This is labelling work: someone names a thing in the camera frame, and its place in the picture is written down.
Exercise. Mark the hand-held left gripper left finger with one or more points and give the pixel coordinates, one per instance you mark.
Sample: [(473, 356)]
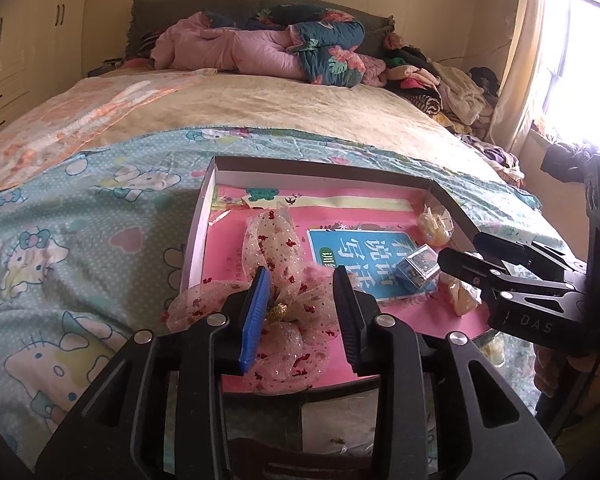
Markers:
[(255, 320)]

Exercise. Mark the small clear plastic box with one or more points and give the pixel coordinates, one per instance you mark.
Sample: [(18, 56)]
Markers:
[(415, 267)]

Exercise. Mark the navy floral quilt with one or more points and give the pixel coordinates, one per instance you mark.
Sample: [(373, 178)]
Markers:
[(325, 35)]

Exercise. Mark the pink quilt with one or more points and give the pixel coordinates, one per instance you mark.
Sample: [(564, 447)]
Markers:
[(230, 50)]

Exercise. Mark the white wardrobe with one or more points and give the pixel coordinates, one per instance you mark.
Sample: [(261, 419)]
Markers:
[(20, 60)]

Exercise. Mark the orange floral blanket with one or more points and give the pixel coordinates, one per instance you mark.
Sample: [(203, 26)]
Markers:
[(80, 115)]

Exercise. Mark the dark clothes on windowsill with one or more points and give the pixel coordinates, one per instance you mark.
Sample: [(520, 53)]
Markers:
[(565, 157)]

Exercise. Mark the pile of clothes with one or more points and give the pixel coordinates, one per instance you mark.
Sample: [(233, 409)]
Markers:
[(430, 80)]

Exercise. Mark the dark bedside table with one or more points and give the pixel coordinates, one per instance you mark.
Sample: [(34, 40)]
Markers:
[(105, 67)]

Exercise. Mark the shallow cardboard box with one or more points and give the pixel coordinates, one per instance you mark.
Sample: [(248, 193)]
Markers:
[(202, 220)]

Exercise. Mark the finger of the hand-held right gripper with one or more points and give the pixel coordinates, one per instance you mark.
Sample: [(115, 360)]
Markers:
[(465, 267), (495, 245)]

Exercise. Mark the bright window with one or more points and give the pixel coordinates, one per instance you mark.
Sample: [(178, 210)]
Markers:
[(590, 60)]

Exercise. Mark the cream curtain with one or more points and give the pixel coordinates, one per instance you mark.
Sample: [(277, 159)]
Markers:
[(520, 60)]

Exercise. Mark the sheer spotted bow hair clip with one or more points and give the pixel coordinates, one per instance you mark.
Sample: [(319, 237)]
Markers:
[(280, 250)]

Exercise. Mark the person's right hand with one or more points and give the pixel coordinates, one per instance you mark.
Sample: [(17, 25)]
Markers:
[(552, 372)]

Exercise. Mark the pale yellow hair accessory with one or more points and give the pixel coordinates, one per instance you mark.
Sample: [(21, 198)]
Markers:
[(492, 350)]

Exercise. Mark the clear plastic packet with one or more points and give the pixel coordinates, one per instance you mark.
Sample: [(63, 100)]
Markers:
[(340, 425)]

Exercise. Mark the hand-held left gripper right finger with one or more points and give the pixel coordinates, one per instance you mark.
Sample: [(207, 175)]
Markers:
[(350, 320)]

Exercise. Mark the light blue cartoon cat blanket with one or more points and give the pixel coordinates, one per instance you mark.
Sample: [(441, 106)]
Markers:
[(105, 260)]

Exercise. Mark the purple crumpled clothes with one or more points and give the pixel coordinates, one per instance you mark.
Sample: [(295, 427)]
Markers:
[(500, 157)]

